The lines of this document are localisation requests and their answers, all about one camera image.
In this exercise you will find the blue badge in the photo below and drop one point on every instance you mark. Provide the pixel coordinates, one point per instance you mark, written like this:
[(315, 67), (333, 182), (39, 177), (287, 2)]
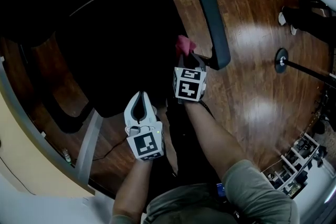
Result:
[(221, 189)]

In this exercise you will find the pink cloth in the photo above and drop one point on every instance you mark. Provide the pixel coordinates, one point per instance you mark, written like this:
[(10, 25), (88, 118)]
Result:
[(185, 44)]

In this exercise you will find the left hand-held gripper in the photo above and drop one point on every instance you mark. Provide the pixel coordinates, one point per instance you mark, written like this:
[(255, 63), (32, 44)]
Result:
[(147, 143)]

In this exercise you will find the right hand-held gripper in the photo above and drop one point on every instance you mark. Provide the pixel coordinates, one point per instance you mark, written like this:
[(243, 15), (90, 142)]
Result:
[(187, 86)]

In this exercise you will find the black mesh armchair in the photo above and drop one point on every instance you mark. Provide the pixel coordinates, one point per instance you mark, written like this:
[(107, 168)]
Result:
[(212, 21)]

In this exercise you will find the light wooden desk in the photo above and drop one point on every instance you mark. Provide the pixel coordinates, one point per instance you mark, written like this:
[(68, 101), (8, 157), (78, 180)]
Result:
[(15, 144)]

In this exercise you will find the person's grey shirt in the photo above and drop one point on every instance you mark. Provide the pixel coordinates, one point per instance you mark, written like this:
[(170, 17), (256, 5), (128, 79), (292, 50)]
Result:
[(249, 196)]

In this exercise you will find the white rack with equipment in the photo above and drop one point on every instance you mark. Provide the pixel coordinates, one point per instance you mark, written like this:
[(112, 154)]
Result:
[(296, 162)]

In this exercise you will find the black stanchion with metal base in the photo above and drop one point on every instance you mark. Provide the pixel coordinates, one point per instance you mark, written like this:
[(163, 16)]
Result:
[(281, 60)]

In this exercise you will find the person's right forearm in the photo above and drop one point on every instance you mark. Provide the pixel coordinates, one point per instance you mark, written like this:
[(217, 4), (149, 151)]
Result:
[(212, 139)]

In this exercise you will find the person's black trousers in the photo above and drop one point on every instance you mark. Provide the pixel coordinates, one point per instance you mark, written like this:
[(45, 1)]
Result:
[(183, 139)]

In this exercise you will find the person's left forearm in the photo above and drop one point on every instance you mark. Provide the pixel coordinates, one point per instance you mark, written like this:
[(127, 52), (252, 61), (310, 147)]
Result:
[(134, 186)]

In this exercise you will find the clear plastic bottle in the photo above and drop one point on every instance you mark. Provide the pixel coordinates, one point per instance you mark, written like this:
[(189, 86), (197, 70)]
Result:
[(67, 157)]

